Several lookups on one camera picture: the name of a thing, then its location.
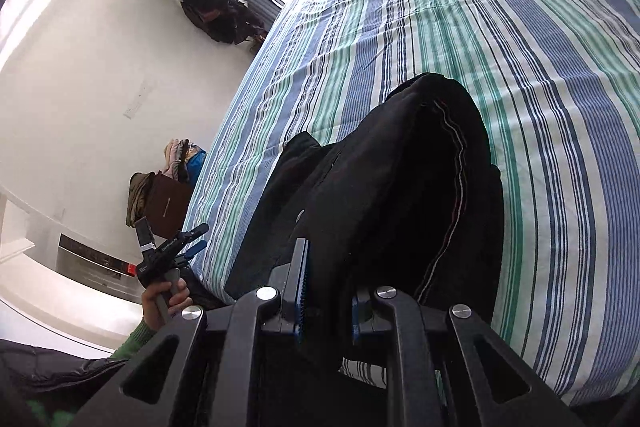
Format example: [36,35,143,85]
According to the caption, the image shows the black pants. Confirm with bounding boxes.
[225,73,506,378]

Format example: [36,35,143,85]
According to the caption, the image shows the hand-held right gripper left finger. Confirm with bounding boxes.
[70,239,310,427]

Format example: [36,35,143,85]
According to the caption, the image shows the striped bedsheet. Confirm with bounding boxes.
[182,0,640,408]

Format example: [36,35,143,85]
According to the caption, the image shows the olive bag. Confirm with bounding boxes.
[126,172,155,229]

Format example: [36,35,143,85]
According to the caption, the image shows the brown bag with clothes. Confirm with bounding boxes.
[145,172,195,239]

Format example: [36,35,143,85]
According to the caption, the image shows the person's left hand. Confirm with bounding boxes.
[142,278,193,329]

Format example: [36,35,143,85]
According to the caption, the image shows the person's dark jacket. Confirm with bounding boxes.
[0,339,128,427]

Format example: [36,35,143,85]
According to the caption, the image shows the colourful clothes pile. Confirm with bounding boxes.
[164,138,207,182]

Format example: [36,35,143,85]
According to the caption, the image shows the dark hanging clothes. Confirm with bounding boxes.
[150,0,268,55]

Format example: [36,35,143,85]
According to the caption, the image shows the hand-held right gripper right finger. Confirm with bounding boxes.
[351,286,586,427]

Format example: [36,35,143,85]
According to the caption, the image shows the person's left forearm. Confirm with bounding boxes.
[109,319,157,362]

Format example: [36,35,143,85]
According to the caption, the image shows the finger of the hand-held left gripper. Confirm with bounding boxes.
[174,240,209,264]
[175,223,210,244]

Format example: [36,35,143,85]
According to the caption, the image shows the grey wall heater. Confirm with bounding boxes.
[56,233,145,304]

